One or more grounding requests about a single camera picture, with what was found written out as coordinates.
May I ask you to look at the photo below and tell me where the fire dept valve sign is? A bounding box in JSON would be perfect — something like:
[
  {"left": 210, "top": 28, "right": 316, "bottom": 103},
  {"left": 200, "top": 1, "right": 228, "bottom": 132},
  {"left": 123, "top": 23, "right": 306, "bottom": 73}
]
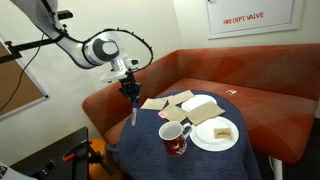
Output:
[{"left": 205, "top": 0, "right": 304, "bottom": 39}]

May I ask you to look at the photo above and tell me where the pink sweetener packet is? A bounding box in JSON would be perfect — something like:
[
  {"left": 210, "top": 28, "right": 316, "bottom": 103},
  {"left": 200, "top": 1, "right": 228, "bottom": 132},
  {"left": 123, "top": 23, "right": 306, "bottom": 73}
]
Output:
[{"left": 158, "top": 111, "right": 167, "bottom": 119}]

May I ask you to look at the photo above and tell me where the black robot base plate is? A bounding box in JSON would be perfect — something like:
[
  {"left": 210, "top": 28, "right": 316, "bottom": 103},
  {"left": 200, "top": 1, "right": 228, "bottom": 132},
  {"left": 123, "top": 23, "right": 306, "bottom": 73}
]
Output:
[{"left": 11, "top": 127, "right": 89, "bottom": 180}]

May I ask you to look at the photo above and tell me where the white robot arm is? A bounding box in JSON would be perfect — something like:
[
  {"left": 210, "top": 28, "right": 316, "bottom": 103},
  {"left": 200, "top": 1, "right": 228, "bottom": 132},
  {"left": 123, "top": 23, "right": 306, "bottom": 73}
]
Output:
[{"left": 10, "top": 0, "right": 140, "bottom": 102}]

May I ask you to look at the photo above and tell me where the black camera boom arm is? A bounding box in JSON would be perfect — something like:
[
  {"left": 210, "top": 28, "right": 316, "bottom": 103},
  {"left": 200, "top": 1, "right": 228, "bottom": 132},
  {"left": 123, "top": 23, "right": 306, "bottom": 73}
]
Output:
[{"left": 0, "top": 9, "right": 74, "bottom": 65}]

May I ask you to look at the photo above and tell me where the brown napkin left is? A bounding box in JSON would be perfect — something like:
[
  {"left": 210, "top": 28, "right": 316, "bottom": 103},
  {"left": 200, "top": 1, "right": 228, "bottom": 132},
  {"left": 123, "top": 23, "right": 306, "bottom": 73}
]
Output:
[{"left": 168, "top": 90, "right": 194, "bottom": 105}]

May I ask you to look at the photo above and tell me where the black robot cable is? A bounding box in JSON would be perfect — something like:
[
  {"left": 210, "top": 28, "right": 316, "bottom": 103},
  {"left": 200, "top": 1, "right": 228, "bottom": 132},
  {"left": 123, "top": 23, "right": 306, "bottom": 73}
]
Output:
[{"left": 81, "top": 28, "right": 155, "bottom": 73}]

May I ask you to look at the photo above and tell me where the blue white marker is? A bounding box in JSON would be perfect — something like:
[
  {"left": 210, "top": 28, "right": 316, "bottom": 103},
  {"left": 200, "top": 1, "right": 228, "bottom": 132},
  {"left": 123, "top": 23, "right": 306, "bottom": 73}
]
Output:
[{"left": 131, "top": 101, "right": 138, "bottom": 126}]

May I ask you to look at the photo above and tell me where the small packet on sofa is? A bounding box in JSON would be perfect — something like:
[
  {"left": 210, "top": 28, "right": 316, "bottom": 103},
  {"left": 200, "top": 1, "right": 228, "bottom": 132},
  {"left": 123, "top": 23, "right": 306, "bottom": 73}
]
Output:
[{"left": 226, "top": 89, "right": 237, "bottom": 95}]

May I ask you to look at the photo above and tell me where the white plate with label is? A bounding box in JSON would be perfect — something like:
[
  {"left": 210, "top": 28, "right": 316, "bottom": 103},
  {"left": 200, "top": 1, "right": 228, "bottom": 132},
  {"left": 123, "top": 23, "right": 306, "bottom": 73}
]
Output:
[{"left": 190, "top": 116, "right": 239, "bottom": 152}]

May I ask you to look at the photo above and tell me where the orange sofa near table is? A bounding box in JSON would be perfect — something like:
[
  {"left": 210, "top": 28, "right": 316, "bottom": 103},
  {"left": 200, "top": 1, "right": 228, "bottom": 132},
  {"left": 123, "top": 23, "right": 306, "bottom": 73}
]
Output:
[{"left": 82, "top": 43, "right": 320, "bottom": 165}]

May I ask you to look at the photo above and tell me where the small brown sugar packet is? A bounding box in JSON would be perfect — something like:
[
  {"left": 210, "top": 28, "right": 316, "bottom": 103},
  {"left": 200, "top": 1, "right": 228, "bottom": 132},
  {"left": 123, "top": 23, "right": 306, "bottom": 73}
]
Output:
[{"left": 214, "top": 128, "right": 232, "bottom": 139}]

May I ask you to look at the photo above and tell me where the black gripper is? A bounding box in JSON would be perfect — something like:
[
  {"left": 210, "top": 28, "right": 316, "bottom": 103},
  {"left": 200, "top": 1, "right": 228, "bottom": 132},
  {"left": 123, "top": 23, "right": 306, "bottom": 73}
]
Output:
[{"left": 119, "top": 72, "right": 141, "bottom": 102}]

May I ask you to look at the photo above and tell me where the red white mug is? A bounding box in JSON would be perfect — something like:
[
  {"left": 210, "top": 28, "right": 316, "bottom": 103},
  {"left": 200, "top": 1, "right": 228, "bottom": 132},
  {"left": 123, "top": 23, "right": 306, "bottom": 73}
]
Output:
[{"left": 158, "top": 121, "right": 193, "bottom": 156}]

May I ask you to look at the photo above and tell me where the blue table cloth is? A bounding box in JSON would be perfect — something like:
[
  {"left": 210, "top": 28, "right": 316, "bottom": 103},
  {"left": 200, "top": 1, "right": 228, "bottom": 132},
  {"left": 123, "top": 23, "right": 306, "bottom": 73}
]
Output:
[{"left": 106, "top": 94, "right": 262, "bottom": 180}]

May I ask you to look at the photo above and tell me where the cork board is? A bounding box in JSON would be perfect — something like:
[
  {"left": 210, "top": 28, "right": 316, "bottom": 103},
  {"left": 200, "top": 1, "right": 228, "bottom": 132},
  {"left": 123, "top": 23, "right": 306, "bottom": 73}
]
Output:
[{"left": 0, "top": 40, "right": 49, "bottom": 120}]

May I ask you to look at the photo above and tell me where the brown napkin near edge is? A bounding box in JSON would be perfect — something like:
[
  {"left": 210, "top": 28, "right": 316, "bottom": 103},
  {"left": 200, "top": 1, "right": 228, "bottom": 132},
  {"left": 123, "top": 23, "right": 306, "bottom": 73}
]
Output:
[{"left": 141, "top": 98, "right": 167, "bottom": 110}]

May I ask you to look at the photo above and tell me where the orange clamp upper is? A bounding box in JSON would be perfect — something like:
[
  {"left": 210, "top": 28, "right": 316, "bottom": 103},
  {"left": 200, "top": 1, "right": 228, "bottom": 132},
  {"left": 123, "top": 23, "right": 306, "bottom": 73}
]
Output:
[{"left": 62, "top": 143, "right": 86, "bottom": 162}]

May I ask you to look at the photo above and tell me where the brown napkin centre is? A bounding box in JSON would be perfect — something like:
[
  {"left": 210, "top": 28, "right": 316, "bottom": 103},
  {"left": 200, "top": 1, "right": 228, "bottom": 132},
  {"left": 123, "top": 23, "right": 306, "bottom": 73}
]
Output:
[{"left": 162, "top": 105, "right": 186, "bottom": 122}]

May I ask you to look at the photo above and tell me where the brown napkin on plates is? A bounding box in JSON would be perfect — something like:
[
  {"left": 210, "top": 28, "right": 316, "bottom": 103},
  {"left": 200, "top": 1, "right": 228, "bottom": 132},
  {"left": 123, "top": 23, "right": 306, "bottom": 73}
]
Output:
[{"left": 187, "top": 102, "right": 224, "bottom": 125}]

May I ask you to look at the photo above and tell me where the pink sweetener packet edge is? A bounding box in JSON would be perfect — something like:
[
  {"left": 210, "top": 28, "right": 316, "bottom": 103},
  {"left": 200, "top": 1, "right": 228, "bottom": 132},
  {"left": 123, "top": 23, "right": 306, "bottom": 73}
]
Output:
[{"left": 166, "top": 95, "right": 174, "bottom": 101}]

